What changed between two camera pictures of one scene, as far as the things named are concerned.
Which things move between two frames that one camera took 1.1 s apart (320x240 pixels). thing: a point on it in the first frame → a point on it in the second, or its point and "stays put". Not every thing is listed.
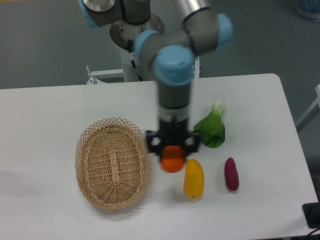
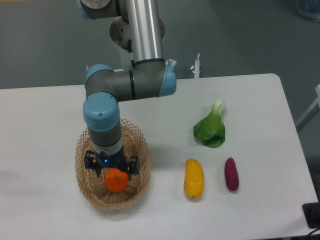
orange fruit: [172, 158] → [116, 180]
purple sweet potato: [231, 174] stays put
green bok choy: [212, 128] stays put
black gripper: [173, 133] → [94, 161]
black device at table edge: [312, 213] stays put
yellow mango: [194, 178] stays put
